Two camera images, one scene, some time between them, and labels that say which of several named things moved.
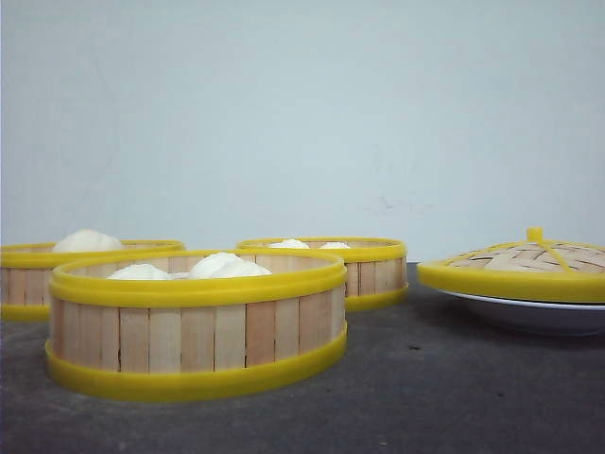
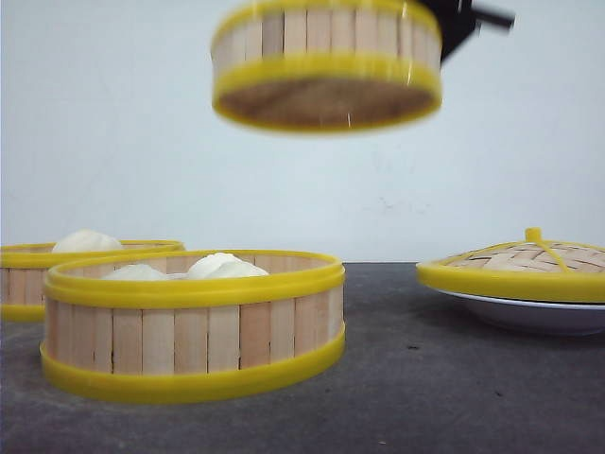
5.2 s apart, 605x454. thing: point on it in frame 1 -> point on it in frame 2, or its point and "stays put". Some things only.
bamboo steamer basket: x=189 y=323 stays put
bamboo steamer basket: x=25 y=271 stays put
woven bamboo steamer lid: x=537 y=269 stays put
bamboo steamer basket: x=376 y=269 -> x=326 y=65
